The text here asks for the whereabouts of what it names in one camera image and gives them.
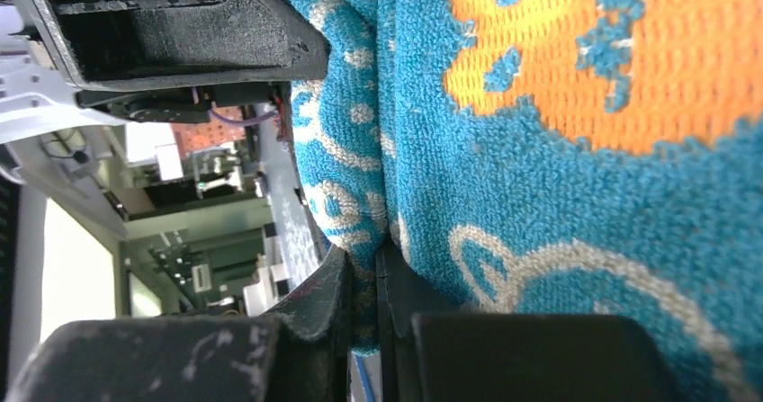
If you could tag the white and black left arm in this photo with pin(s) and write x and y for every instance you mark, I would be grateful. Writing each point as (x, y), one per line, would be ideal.
(48, 141)

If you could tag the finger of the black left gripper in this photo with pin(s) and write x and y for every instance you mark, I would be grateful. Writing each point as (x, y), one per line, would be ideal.
(142, 45)

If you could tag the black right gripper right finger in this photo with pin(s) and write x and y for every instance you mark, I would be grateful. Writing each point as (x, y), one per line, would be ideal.
(432, 351)

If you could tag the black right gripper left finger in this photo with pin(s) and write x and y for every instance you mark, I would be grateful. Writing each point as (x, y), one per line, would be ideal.
(295, 351)

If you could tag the patterned teal yellow towel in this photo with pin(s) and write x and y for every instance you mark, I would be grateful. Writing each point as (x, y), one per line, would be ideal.
(551, 156)

